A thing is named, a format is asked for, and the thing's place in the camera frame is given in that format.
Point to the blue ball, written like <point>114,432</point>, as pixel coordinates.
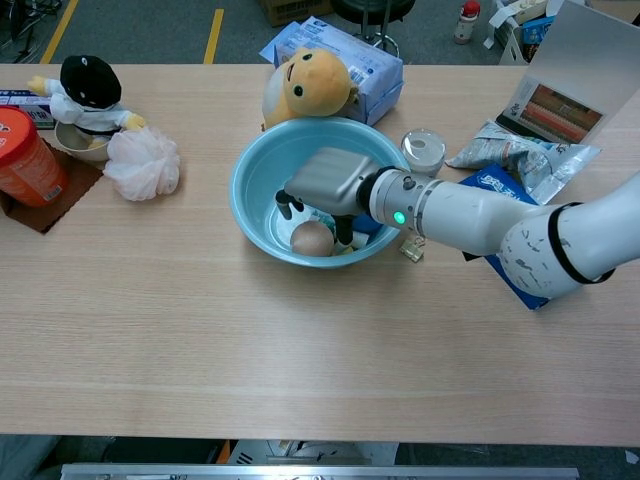
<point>370,224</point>

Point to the white snack bag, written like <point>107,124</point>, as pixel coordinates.
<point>505,150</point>

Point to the brown egg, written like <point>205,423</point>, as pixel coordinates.
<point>311,240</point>

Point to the brown cardboard box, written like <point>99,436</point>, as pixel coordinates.
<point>295,10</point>

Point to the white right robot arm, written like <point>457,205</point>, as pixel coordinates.
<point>480,215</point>

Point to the gold binder clip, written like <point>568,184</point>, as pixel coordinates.
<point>412,249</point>

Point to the orange lidded canister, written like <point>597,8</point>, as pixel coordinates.
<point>27,160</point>

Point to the clear lidded plastic jar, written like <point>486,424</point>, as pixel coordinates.
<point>424,150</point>

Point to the small yellow toy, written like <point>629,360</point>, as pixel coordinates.
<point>350,248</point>

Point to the yellow plush duck toy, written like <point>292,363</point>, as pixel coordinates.
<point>310,85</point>

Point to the white open carton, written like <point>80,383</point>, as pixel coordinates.
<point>515,40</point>

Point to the blue white tissue pack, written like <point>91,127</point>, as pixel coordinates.
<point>372,65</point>

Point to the black headed plush doll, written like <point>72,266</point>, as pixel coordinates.
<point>90,95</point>

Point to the black stool with metal legs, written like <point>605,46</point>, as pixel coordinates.
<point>372,10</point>

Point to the brown scalloped mat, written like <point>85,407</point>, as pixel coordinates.
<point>75,186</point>

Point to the pink white bath pouf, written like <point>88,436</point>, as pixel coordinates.
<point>142,165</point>

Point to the flat white purple box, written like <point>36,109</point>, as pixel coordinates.
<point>25,102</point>

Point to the blue pink Oreo box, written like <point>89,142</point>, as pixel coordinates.
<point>495,182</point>

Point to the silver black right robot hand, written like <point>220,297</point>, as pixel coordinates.
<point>330,180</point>

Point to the light blue plastic bowl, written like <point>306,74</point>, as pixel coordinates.
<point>260,165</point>

